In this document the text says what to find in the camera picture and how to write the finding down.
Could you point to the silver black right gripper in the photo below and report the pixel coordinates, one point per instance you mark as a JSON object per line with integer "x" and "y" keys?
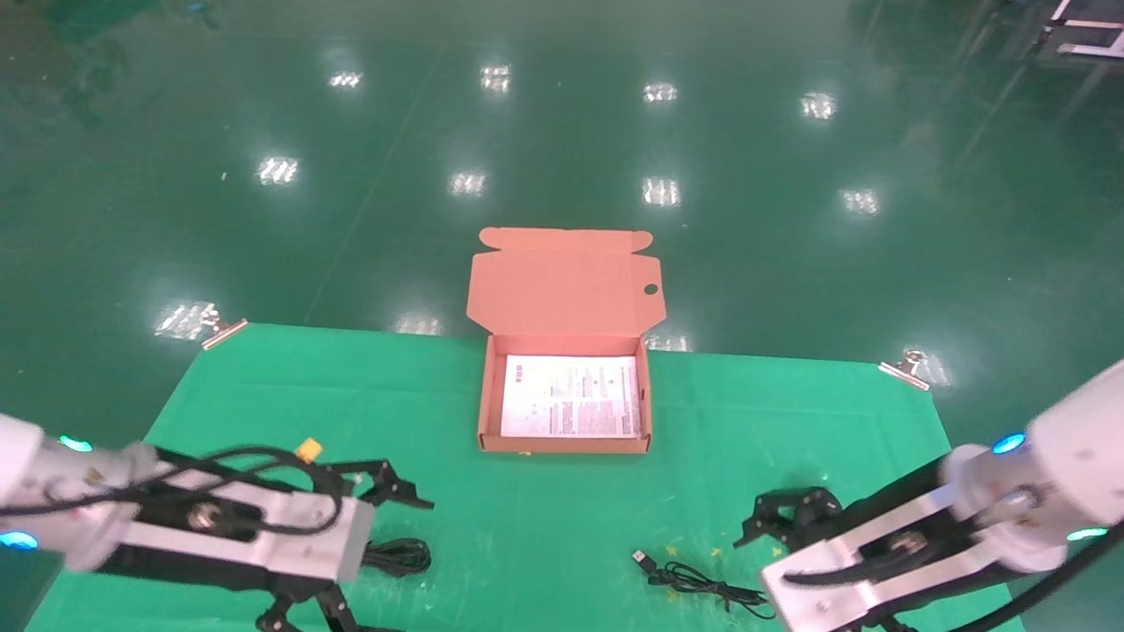
{"x": 843, "y": 579}

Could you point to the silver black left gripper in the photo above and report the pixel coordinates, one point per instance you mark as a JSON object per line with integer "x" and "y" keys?
{"x": 290, "y": 527}

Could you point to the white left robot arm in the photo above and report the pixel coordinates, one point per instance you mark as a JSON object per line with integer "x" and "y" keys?
{"x": 53, "y": 491}

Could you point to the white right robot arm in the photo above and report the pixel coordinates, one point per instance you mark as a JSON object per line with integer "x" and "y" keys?
{"x": 1080, "y": 439}

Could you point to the open brown cardboard box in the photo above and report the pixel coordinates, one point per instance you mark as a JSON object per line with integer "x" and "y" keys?
{"x": 562, "y": 290}

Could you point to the metal binder clip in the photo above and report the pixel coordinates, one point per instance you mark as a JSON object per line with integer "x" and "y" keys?
{"x": 224, "y": 333}
{"x": 904, "y": 373}

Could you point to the green table cloth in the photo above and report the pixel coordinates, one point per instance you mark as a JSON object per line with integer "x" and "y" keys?
{"x": 562, "y": 527}

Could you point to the white printed instruction sheet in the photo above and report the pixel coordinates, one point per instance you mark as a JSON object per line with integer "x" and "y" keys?
{"x": 571, "y": 399}

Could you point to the white metal frame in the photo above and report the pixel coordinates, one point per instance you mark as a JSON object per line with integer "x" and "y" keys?
{"x": 1089, "y": 50}

